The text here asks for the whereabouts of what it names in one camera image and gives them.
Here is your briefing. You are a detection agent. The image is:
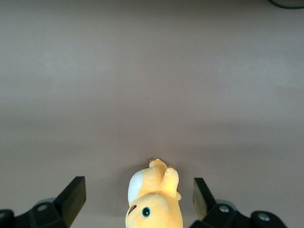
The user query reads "yellow plush toy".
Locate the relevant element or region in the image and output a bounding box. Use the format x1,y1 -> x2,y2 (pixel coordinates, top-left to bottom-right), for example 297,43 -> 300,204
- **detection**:
125,158 -> 184,228

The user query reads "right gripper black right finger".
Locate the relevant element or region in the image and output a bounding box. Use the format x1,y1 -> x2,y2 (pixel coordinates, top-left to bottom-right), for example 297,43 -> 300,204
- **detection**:
190,177 -> 288,228

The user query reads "brown table cover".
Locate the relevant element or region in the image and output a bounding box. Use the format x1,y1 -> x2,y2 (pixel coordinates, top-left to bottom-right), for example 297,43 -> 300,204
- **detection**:
0,0 -> 304,228

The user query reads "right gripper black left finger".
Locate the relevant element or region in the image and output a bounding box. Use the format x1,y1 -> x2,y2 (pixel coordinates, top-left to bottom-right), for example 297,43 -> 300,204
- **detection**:
0,175 -> 86,228

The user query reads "black looped cable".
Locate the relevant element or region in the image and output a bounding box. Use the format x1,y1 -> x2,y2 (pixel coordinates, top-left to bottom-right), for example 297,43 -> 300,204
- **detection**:
267,0 -> 304,10

